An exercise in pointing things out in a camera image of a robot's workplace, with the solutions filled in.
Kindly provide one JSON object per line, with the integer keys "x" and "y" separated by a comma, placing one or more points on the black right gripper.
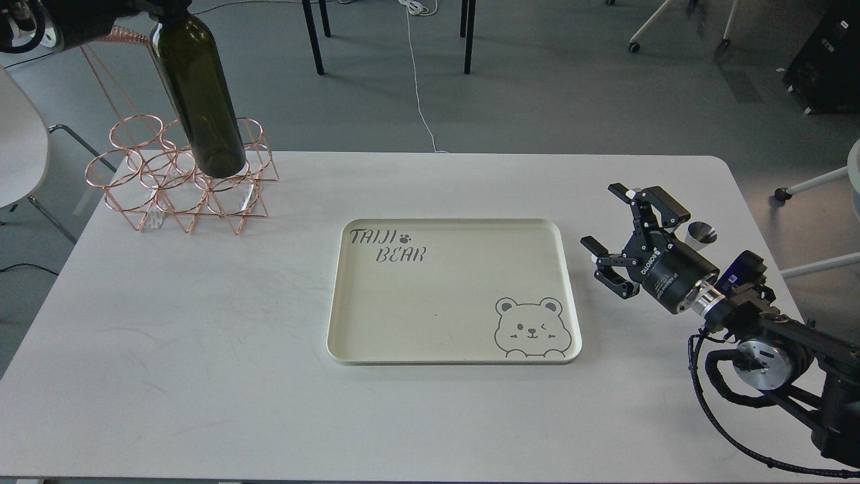
{"x": 670, "y": 272}

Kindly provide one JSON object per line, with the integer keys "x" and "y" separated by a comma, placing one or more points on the silver metal jigger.
{"x": 700, "y": 235}

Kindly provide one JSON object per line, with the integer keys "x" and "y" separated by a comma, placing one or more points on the dark green wine bottle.
{"x": 185, "y": 54}

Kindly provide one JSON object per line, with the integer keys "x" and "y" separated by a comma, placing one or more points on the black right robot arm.
{"x": 777, "y": 361}

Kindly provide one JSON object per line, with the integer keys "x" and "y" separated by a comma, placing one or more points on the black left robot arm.
{"x": 62, "y": 25}

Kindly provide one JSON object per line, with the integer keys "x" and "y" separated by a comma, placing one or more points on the cream bear serving tray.
{"x": 453, "y": 291}

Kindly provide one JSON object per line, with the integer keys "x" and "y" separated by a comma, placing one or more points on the white chair right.
{"x": 849, "y": 171}

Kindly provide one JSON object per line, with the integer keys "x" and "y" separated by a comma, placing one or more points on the white chair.
{"x": 849, "y": 171}
{"x": 26, "y": 148}

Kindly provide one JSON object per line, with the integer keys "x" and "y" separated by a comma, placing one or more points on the black equipment case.
{"x": 825, "y": 73}

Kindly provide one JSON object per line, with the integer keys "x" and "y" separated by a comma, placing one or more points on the white chair left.
{"x": 26, "y": 148}

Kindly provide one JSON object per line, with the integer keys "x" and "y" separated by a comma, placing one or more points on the copper wire bottle rack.
{"x": 150, "y": 175}

